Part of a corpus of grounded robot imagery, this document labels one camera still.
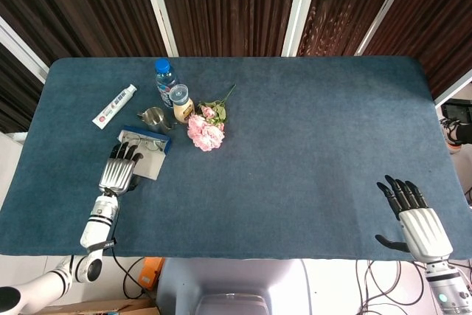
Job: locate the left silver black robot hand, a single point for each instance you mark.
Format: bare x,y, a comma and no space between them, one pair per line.
116,176

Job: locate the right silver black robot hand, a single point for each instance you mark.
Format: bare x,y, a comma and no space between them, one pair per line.
424,232

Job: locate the blue glasses case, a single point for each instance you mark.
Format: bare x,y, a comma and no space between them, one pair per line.
151,167

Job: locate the black frame eyeglasses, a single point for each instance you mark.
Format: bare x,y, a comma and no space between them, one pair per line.
151,144

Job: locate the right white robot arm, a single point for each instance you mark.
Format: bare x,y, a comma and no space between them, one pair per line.
446,293

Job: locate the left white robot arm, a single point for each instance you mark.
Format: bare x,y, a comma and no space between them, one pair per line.
97,224

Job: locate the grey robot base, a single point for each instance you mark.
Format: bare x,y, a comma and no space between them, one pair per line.
228,278

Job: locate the cardboard box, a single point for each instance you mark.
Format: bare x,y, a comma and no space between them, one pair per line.
110,307

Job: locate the steel cup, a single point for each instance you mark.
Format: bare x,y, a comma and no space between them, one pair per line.
156,121

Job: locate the white toothpaste tube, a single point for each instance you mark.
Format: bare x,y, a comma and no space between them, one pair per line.
114,106

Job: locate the cream sauce bottle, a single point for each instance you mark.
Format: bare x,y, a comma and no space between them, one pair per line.
183,110

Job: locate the white sneaker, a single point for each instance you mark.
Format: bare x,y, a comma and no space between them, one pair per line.
448,138

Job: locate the pink flower bouquet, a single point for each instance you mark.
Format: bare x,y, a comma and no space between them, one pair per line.
204,136

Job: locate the orange device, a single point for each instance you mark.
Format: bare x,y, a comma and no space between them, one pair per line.
152,274

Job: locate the blue cap water bottle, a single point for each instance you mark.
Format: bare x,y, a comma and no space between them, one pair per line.
164,79

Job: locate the brown curtain panel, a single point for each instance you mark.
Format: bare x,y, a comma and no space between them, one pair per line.
14,97
73,9
343,5
442,16
228,5

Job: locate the black monitor device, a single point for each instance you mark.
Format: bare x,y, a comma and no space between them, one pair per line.
461,108

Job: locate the blue table cloth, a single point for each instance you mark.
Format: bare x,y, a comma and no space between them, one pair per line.
295,145

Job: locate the white partition post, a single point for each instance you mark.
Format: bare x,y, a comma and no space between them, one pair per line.
457,90
387,8
300,9
161,16
22,49

